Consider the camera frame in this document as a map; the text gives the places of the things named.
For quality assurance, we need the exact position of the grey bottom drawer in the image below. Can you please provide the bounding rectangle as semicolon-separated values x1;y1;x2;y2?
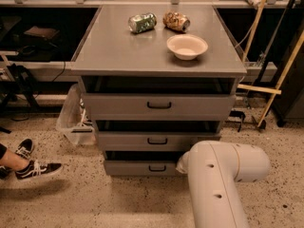
104;161;181;176

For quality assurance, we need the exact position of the grey drawer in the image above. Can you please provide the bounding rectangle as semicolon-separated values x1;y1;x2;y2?
104;161;181;176
97;132;220;151
82;93;236;121

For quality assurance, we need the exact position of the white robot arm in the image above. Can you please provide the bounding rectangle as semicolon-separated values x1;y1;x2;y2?
177;141;271;228

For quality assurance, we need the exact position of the grey drawer cabinet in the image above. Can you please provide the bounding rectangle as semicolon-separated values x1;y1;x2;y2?
72;4;246;163

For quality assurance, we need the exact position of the grey top drawer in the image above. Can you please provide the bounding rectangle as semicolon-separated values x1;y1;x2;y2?
82;93;236;121

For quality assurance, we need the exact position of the grey middle drawer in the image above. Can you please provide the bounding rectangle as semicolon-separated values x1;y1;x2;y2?
97;132;220;151

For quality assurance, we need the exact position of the white paper bowl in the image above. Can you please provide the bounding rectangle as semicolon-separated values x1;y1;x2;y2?
166;34;208;61

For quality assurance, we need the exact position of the clear plastic bin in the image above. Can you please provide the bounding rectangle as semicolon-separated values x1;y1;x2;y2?
56;84;96;145

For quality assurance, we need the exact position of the black clamp on floor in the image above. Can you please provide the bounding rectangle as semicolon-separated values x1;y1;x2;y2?
229;110;246;131

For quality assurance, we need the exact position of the crushed green soda can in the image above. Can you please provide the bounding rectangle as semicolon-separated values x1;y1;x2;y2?
128;12;157;34

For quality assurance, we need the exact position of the crushed brown soda can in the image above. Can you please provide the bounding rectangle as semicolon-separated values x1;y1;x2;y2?
162;10;191;32

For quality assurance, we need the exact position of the brown box on shelf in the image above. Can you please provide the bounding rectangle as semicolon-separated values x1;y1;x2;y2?
24;26;60;41

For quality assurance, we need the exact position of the black white sneaker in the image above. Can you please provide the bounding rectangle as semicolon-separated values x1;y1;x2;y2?
15;161;63;181

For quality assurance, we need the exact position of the person's lower leg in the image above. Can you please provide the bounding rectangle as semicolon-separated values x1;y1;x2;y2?
0;144;29;172

